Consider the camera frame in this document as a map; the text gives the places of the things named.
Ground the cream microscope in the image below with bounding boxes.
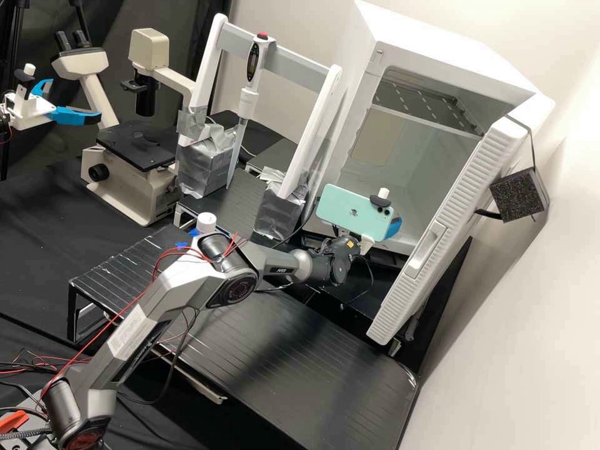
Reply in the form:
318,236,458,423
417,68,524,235
50,27,198,228

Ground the left phone holder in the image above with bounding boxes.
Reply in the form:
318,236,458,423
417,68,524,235
14,62,38,102

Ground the white incubator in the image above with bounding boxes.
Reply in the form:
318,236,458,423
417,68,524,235
299,0,557,271

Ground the black cable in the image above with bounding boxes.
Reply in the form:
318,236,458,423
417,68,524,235
339,252,376,310

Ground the black platform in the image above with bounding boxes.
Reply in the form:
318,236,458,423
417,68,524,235
187,292,419,450
67,224,329,405
243,138,304,184
209,110,289,156

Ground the white pipette stand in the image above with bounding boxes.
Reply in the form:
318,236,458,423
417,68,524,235
176,12,344,241

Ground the incubator door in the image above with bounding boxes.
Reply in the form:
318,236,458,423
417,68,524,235
365,112,552,357

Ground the pipette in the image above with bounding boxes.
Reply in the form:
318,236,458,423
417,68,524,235
226,33,276,190

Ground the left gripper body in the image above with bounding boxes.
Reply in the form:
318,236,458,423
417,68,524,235
4,91,58,131

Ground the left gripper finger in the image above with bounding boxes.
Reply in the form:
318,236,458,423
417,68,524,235
48,106,104,127
27,78,55,102

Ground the red wire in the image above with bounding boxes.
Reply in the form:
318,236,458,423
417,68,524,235
0,355,93,377

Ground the right wrist camera phone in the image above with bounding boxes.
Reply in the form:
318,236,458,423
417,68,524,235
314,183,400,244

